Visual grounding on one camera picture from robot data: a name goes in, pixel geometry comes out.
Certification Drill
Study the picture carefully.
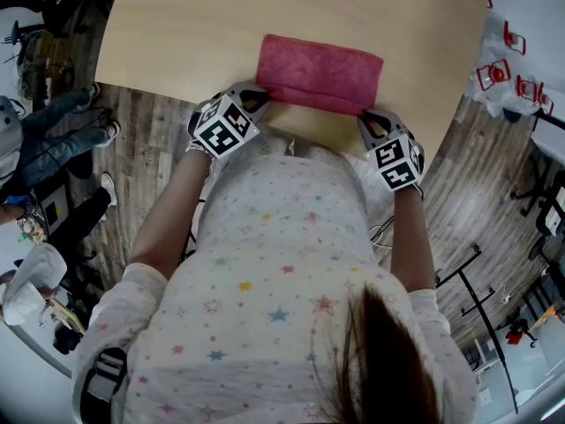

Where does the red towel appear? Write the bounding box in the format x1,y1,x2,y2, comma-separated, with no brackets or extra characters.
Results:
255,34,384,117

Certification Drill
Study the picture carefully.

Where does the person's left forearm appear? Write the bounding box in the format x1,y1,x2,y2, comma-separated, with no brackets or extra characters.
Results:
131,150,211,277

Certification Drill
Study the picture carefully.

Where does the grey box with yellow label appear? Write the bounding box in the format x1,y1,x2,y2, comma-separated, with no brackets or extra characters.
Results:
37,185,70,238

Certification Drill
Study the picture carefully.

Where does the person's star-print shirt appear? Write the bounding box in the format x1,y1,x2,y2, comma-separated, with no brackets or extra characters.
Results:
72,125,480,424

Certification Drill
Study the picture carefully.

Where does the grey shoulder strap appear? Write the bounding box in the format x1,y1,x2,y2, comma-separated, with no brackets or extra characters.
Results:
81,346,129,414

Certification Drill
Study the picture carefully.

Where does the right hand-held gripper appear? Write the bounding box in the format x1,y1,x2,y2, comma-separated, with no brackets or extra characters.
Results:
357,108,427,193

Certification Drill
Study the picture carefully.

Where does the black bag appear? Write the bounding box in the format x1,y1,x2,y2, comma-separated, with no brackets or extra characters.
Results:
52,324,83,355

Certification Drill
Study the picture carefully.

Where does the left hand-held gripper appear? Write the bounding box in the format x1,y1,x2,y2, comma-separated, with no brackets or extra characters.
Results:
187,82,272,162

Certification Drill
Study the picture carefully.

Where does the black metal stand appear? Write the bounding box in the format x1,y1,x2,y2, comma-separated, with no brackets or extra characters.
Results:
434,245,520,414

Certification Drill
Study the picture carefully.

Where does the white floor cable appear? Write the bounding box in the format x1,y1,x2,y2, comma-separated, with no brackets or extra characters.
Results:
369,216,396,249

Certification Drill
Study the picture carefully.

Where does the person's right forearm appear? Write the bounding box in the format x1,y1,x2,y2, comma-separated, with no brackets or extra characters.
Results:
390,185,436,293

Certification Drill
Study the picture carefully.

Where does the red and black device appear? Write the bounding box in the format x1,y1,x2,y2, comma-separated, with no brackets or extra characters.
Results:
498,318,539,348

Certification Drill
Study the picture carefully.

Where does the yellow wooden board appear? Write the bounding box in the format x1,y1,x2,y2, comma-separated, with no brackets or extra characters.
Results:
43,298,87,335

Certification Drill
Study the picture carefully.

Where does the black and white office chair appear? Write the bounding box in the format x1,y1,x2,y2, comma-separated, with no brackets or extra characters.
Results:
510,155,565,238

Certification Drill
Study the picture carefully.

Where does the black coat rack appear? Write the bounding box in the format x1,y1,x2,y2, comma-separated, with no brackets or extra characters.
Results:
504,108,565,132

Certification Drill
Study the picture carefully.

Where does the pastel flower bouquet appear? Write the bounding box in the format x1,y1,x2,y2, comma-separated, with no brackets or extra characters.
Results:
17,218,48,245

